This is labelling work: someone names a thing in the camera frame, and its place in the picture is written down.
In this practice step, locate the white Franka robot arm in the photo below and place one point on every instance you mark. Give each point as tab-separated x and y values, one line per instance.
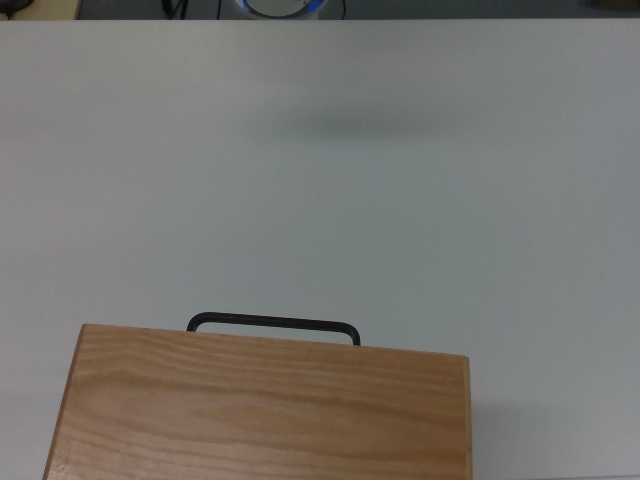
280	7

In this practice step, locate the wooden two-drawer cabinet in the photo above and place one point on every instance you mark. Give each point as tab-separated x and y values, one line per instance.
260	415

